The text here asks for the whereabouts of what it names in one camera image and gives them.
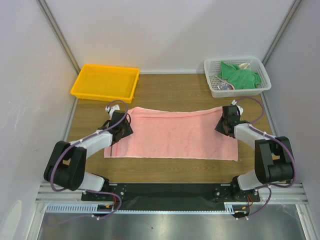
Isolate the pink towel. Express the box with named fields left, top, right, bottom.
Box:
left=104, top=107, right=238, bottom=161

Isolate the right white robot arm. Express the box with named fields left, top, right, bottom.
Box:
left=215, top=105, right=296, bottom=201

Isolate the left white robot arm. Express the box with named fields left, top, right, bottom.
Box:
left=43, top=110, right=133, bottom=200

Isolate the patterned white cloth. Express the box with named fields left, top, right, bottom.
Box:
left=217, top=76, right=235, bottom=91

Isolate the green towel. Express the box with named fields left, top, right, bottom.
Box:
left=217, top=61, right=262, bottom=90

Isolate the white plastic basket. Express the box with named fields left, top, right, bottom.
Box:
left=203, top=56, right=272, bottom=98

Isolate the yellow plastic tray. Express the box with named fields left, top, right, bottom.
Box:
left=70, top=64, right=140, bottom=104

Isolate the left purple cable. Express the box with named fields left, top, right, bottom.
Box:
left=46, top=99, right=130, bottom=226

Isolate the purple cable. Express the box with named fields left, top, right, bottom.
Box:
left=232, top=96, right=298, bottom=221
left=46, top=99, right=130, bottom=226

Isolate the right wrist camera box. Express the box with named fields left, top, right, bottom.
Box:
left=231, top=99, right=244, bottom=116

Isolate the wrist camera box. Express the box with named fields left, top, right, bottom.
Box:
left=105, top=104, right=120, bottom=118
left=231, top=99, right=244, bottom=116

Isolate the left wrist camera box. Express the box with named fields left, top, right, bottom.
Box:
left=105, top=104, right=120, bottom=118

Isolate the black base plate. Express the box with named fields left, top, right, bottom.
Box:
left=81, top=183, right=261, bottom=212

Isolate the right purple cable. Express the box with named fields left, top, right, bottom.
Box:
left=232, top=96, right=298, bottom=221

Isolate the aluminium frame rail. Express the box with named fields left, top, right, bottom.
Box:
left=36, top=183, right=308, bottom=211

